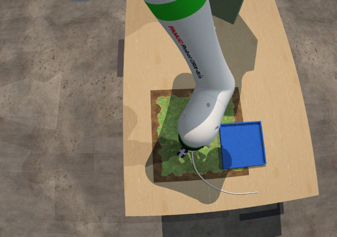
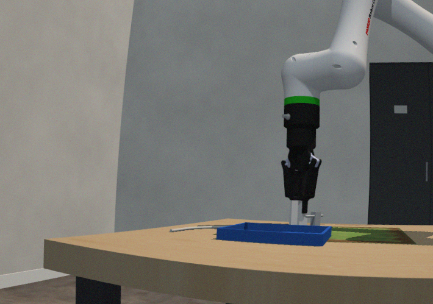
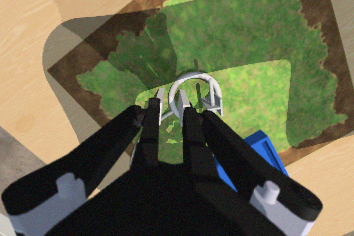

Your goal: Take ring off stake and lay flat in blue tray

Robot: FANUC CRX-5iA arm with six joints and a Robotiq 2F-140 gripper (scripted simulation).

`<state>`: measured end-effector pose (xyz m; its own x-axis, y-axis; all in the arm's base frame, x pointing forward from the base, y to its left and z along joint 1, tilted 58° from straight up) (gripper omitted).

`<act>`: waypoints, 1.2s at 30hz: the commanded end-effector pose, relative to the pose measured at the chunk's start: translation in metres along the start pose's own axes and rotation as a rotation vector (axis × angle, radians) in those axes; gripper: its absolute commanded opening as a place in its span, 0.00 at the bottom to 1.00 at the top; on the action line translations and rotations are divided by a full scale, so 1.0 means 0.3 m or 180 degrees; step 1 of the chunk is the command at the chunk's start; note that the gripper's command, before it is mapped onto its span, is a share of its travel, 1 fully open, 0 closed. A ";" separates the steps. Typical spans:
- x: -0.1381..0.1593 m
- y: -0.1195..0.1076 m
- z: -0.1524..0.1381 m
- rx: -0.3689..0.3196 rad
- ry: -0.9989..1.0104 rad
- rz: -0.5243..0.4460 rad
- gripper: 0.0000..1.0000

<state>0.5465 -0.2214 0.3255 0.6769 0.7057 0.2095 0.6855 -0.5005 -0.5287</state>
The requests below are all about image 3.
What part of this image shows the green grass patch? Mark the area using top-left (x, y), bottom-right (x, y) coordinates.
top-left (47, 0), bottom-right (354, 167)

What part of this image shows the blue tray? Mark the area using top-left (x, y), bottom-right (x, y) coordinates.
top-left (213, 130), bottom-right (289, 191)

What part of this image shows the white ring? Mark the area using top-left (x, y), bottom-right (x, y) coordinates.
top-left (168, 72), bottom-right (222, 119)

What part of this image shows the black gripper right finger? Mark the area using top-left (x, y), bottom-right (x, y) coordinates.
top-left (178, 89), bottom-right (323, 236)

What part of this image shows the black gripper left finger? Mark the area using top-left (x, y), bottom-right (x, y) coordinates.
top-left (1, 88), bottom-right (165, 236)

